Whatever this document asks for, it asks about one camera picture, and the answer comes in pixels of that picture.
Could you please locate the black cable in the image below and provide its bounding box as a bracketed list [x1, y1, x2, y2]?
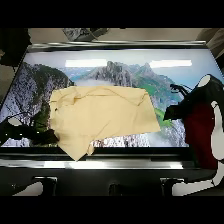
[169, 83, 194, 100]

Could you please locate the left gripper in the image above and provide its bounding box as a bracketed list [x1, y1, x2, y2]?
[31, 128, 61, 146]

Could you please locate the beige T-shirt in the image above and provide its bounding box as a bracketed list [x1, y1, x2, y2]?
[48, 85, 162, 162]

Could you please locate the silver frame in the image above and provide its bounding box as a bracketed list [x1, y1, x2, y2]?
[0, 157, 224, 197]

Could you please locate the heap of clothes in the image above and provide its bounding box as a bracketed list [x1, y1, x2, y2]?
[0, 27, 33, 67]

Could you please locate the dark red garment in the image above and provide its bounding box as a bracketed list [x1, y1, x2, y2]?
[182, 102, 220, 170]

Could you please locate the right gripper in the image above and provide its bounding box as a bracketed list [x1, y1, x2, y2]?
[162, 103, 188, 122]

